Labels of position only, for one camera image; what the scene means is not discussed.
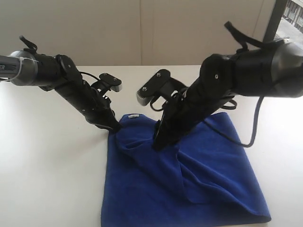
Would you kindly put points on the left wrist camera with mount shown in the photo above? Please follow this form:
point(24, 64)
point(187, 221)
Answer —
point(108, 82)

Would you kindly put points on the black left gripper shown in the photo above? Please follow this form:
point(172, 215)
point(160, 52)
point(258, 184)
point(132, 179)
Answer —
point(90, 103)

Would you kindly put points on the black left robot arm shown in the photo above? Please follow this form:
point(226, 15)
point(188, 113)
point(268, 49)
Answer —
point(59, 73)

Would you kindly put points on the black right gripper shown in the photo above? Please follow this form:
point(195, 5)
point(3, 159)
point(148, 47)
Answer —
point(183, 112)

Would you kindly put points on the blue microfibre cloth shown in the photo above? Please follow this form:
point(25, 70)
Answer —
point(202, 181)

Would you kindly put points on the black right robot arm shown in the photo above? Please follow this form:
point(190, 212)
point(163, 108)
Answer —
point(276, 72)

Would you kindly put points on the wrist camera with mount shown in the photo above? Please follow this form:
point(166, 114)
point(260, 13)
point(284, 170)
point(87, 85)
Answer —
point(108, 82)
point(157, 87)

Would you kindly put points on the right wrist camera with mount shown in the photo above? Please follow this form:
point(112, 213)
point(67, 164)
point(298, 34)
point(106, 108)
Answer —
point(157, 87)

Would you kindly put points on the dark window frame post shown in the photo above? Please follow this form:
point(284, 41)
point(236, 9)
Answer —
point(274, 20)

